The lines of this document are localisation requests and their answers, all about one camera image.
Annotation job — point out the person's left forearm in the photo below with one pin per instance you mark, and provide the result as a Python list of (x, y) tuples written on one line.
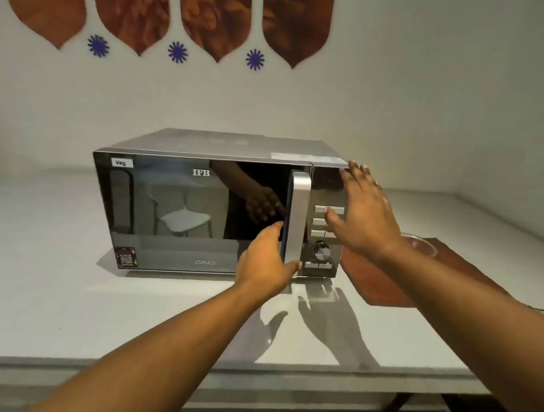
[(161, 357)]

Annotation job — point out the clear glass bowl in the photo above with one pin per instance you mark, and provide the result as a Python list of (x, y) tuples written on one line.
[(424, 245)]

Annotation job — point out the person's right forearm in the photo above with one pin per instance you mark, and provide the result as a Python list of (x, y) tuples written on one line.
[(476, 326)]

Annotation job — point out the silver black microwave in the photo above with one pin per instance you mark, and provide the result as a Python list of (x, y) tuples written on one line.
[(184, 207)]

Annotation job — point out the person's left hand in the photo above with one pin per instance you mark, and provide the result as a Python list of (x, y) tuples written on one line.
[(261, 265)]

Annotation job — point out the person's right hand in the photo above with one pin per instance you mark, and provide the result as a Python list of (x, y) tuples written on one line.
[(368, 218)]

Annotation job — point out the brown pointed table mat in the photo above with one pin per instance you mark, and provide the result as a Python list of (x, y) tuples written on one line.
[(377, 283)]

